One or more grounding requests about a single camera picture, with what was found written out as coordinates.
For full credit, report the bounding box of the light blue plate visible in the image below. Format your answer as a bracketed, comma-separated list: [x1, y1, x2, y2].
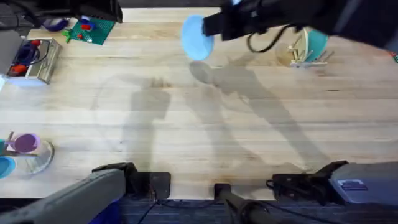
[180, 14, 216, 62]

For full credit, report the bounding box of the pale green plate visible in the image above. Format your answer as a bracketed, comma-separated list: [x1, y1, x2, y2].
[302, 27, 311, 62]

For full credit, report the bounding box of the small wooden peg rack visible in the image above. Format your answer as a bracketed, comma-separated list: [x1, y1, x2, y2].
[275, 27, 336, 68]

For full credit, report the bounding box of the teal plate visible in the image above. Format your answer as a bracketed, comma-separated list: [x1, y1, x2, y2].
[307, 27, 330, 63]

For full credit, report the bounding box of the green board with toy blocks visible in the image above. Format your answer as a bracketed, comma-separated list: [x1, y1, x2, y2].
[61, 16, 116, 46]

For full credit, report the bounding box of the black equipment case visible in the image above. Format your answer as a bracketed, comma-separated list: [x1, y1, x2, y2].
[0, 0, 124, 31]

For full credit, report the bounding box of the clear glass bowl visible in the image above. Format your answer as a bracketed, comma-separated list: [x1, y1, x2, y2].
[24, 139, 55, 175]

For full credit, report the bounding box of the purple cup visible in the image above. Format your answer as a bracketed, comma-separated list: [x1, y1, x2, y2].
[12, 133, 41, 155]

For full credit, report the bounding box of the turquoise bowl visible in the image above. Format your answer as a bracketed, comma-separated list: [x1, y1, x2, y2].
[0, 155, 17, 180]

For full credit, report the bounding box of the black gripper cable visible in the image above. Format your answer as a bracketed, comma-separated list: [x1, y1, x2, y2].
[246, 24, 300, 54]

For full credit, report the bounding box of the black camera stand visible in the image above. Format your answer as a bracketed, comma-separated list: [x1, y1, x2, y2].
[213, 183, 282, 224]

